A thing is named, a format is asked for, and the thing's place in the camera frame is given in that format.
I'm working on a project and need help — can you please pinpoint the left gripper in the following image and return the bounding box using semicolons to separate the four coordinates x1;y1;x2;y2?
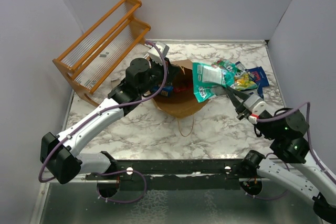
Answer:
139;57;180;96

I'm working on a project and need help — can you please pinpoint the green yellow snack bag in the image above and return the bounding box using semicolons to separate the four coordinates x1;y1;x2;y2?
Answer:
230;73;258;91

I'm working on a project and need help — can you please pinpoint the dark blue chilli snack bag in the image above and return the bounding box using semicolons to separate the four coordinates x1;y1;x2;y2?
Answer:
245;66;269;99

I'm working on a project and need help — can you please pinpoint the blue white snack bag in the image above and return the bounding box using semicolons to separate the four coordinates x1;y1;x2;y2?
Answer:
235;61;246;74

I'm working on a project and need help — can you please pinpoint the green red snack bag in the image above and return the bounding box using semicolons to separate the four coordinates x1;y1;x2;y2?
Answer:
212;59;243;78

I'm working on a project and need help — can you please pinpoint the brown paper bag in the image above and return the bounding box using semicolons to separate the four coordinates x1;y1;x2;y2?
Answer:
152;59;208;131

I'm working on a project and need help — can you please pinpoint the teal white snack bag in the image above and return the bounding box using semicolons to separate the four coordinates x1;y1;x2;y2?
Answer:
192;62;236;103

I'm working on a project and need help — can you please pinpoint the small light blue packet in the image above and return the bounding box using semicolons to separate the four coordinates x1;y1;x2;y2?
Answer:
150;85;173;97

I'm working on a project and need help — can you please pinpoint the red snack packet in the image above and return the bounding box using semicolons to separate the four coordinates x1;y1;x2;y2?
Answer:
173;80;193;93

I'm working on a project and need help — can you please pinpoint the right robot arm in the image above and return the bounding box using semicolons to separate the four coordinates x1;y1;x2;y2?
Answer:
224;87;335;223

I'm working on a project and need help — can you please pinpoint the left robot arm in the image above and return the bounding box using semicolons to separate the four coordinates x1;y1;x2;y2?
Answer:
40;58;181;184

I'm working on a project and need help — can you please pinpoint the orange wooden rack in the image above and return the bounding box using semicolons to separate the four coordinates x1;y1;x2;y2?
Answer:
53;0;151;106

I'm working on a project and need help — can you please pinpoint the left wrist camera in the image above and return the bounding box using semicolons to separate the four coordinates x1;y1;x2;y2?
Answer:
148;42;170;65

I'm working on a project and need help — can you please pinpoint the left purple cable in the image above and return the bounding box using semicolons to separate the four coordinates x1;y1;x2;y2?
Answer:
38;40;169;204

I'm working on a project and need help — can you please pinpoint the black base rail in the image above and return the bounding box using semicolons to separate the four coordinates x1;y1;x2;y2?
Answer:
86;151;265;190

